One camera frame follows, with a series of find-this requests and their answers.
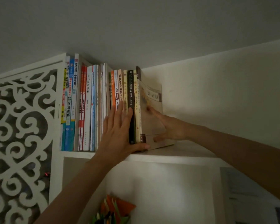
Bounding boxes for person's left hand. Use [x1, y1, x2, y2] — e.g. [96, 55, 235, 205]
[95, 101, 151, 165]

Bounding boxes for person's right hand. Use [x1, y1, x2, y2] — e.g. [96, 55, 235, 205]
[146, 106, 192, 143]

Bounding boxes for white bookshelf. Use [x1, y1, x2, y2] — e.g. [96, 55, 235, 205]
[49, 53, 238, 224]

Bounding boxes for row of shelved books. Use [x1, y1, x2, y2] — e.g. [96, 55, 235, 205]
[60, 53, 176, 152]

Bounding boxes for person's right forearm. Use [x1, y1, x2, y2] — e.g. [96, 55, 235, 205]
[186, 127, 280, 206]

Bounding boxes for person's left forearm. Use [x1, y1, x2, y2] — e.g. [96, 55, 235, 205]
[34, 157, 115, 224]

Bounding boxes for colourful stationery bundle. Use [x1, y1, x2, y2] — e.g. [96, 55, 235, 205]
[92, 194, 137, 224]

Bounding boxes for white carved lattice panel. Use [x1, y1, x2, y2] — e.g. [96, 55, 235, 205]
[0, 53, 67, 224]

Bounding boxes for white paper sheet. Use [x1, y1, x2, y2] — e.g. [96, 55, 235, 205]
[220, 167, 280, 224]

